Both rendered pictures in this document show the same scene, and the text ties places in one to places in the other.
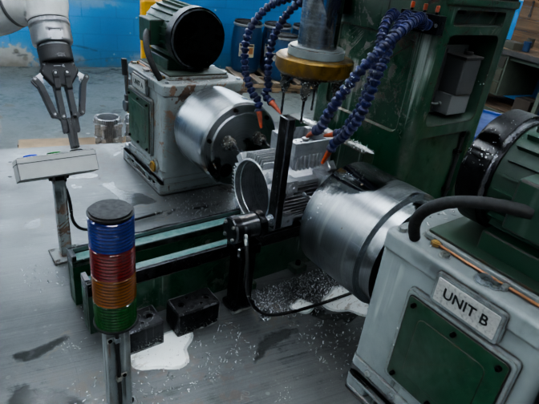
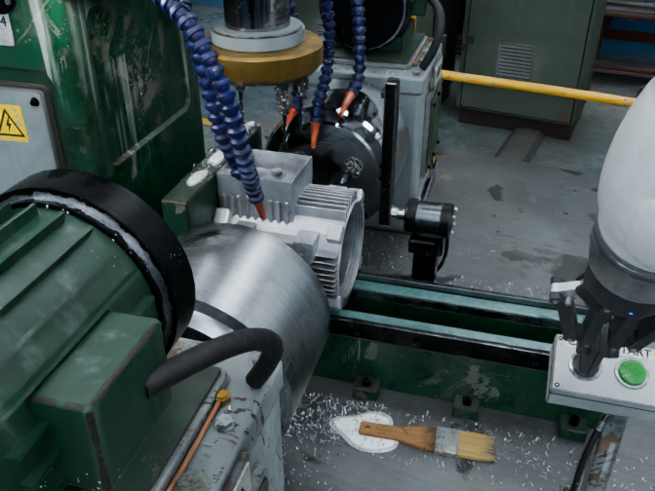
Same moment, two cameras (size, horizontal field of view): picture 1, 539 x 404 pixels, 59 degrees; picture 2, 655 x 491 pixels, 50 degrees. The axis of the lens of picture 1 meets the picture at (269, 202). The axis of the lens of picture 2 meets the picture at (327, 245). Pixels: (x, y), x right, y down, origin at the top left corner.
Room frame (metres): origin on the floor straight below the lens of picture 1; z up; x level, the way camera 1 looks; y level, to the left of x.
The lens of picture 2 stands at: (1.63, 0.79, 1.60)
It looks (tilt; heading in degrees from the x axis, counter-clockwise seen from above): 31 degrees down; 234
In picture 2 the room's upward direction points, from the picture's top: straight up
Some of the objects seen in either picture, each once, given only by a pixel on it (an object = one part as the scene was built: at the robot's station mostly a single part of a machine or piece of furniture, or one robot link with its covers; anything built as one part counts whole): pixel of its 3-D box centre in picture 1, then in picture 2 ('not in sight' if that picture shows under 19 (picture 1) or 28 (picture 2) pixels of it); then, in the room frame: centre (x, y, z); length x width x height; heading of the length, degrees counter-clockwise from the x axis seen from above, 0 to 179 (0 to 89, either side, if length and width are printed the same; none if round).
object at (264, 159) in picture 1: (283, 183); (291, 240); (1.11, -0.03, 1.02); 0.20 x 0.19 x 0.19; 128
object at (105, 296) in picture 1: (114, 283); not in sight; (0.54, 0.20, 1.10); 0.06 x 0.06 x 0.04
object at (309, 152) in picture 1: (301, 147); (266, 185); (1.13, -0.06, 1.11); 0.12 x 0.11 x 0.07; 128
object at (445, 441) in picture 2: not in sight; (426, 437); (1.07, 0.27, 0.80); 0.21 x 0.05 x 0.01; 132
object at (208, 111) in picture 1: (216, 129); (198, 370); (1.38, 0.19, 1.04); 0.37 x 0.25 x 0.25; 39
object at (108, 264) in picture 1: (112, 256); not in sight; (0.54, 0.20, 1.14); 0.06 x 0.06 x 0.04
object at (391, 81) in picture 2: (279, 175); (389, 155); (0.92, -0.01, 1.12); 0.04 x 0.03 x 0.26; 129
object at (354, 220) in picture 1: (382, 240); (343, 146); (0.85, -0.24, 1.04); 0.41 x 0.25 x 0.25; 39
